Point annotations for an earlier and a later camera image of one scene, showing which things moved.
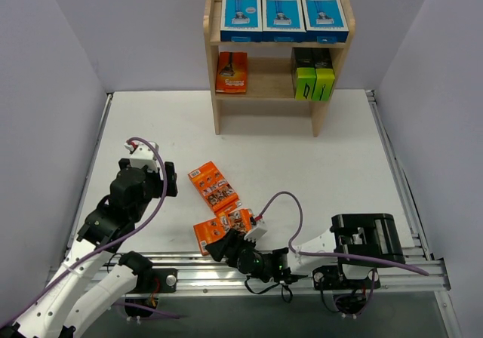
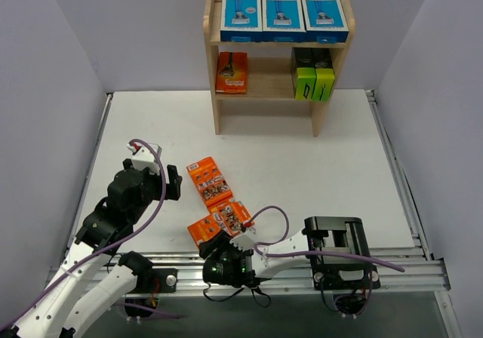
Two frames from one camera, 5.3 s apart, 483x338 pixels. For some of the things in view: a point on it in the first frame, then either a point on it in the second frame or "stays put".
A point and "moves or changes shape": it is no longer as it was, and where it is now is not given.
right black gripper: (230, 246) → (210, 248)
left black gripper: (170, 179) stays put
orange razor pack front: (210, 230) moves or changes shape
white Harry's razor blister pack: (241, 19) stays put
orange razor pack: (215, 189) moves or changes shape
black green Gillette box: (324, 78) stays put
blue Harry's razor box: (282, 17) stays put
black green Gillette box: (304, 70) stays put
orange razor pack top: (232, 72) stays put
